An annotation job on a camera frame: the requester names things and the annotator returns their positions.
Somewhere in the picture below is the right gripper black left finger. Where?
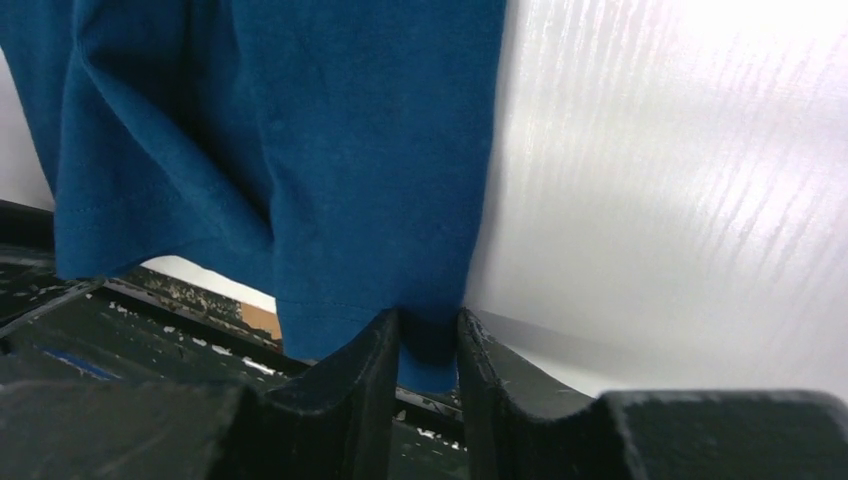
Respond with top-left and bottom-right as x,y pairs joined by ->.
1,310 -> 399,479

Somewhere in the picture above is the blue t shirt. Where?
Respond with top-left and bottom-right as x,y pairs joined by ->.
1,1 -> 506,393

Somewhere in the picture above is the brown tape piece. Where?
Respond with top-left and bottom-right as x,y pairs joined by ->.
240,302 -> 282,341

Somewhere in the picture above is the black mounting base rail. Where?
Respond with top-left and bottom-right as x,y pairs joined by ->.
0,198 -> 468,480

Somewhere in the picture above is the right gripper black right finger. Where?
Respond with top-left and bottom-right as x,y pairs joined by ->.
457,310 -> 847,479

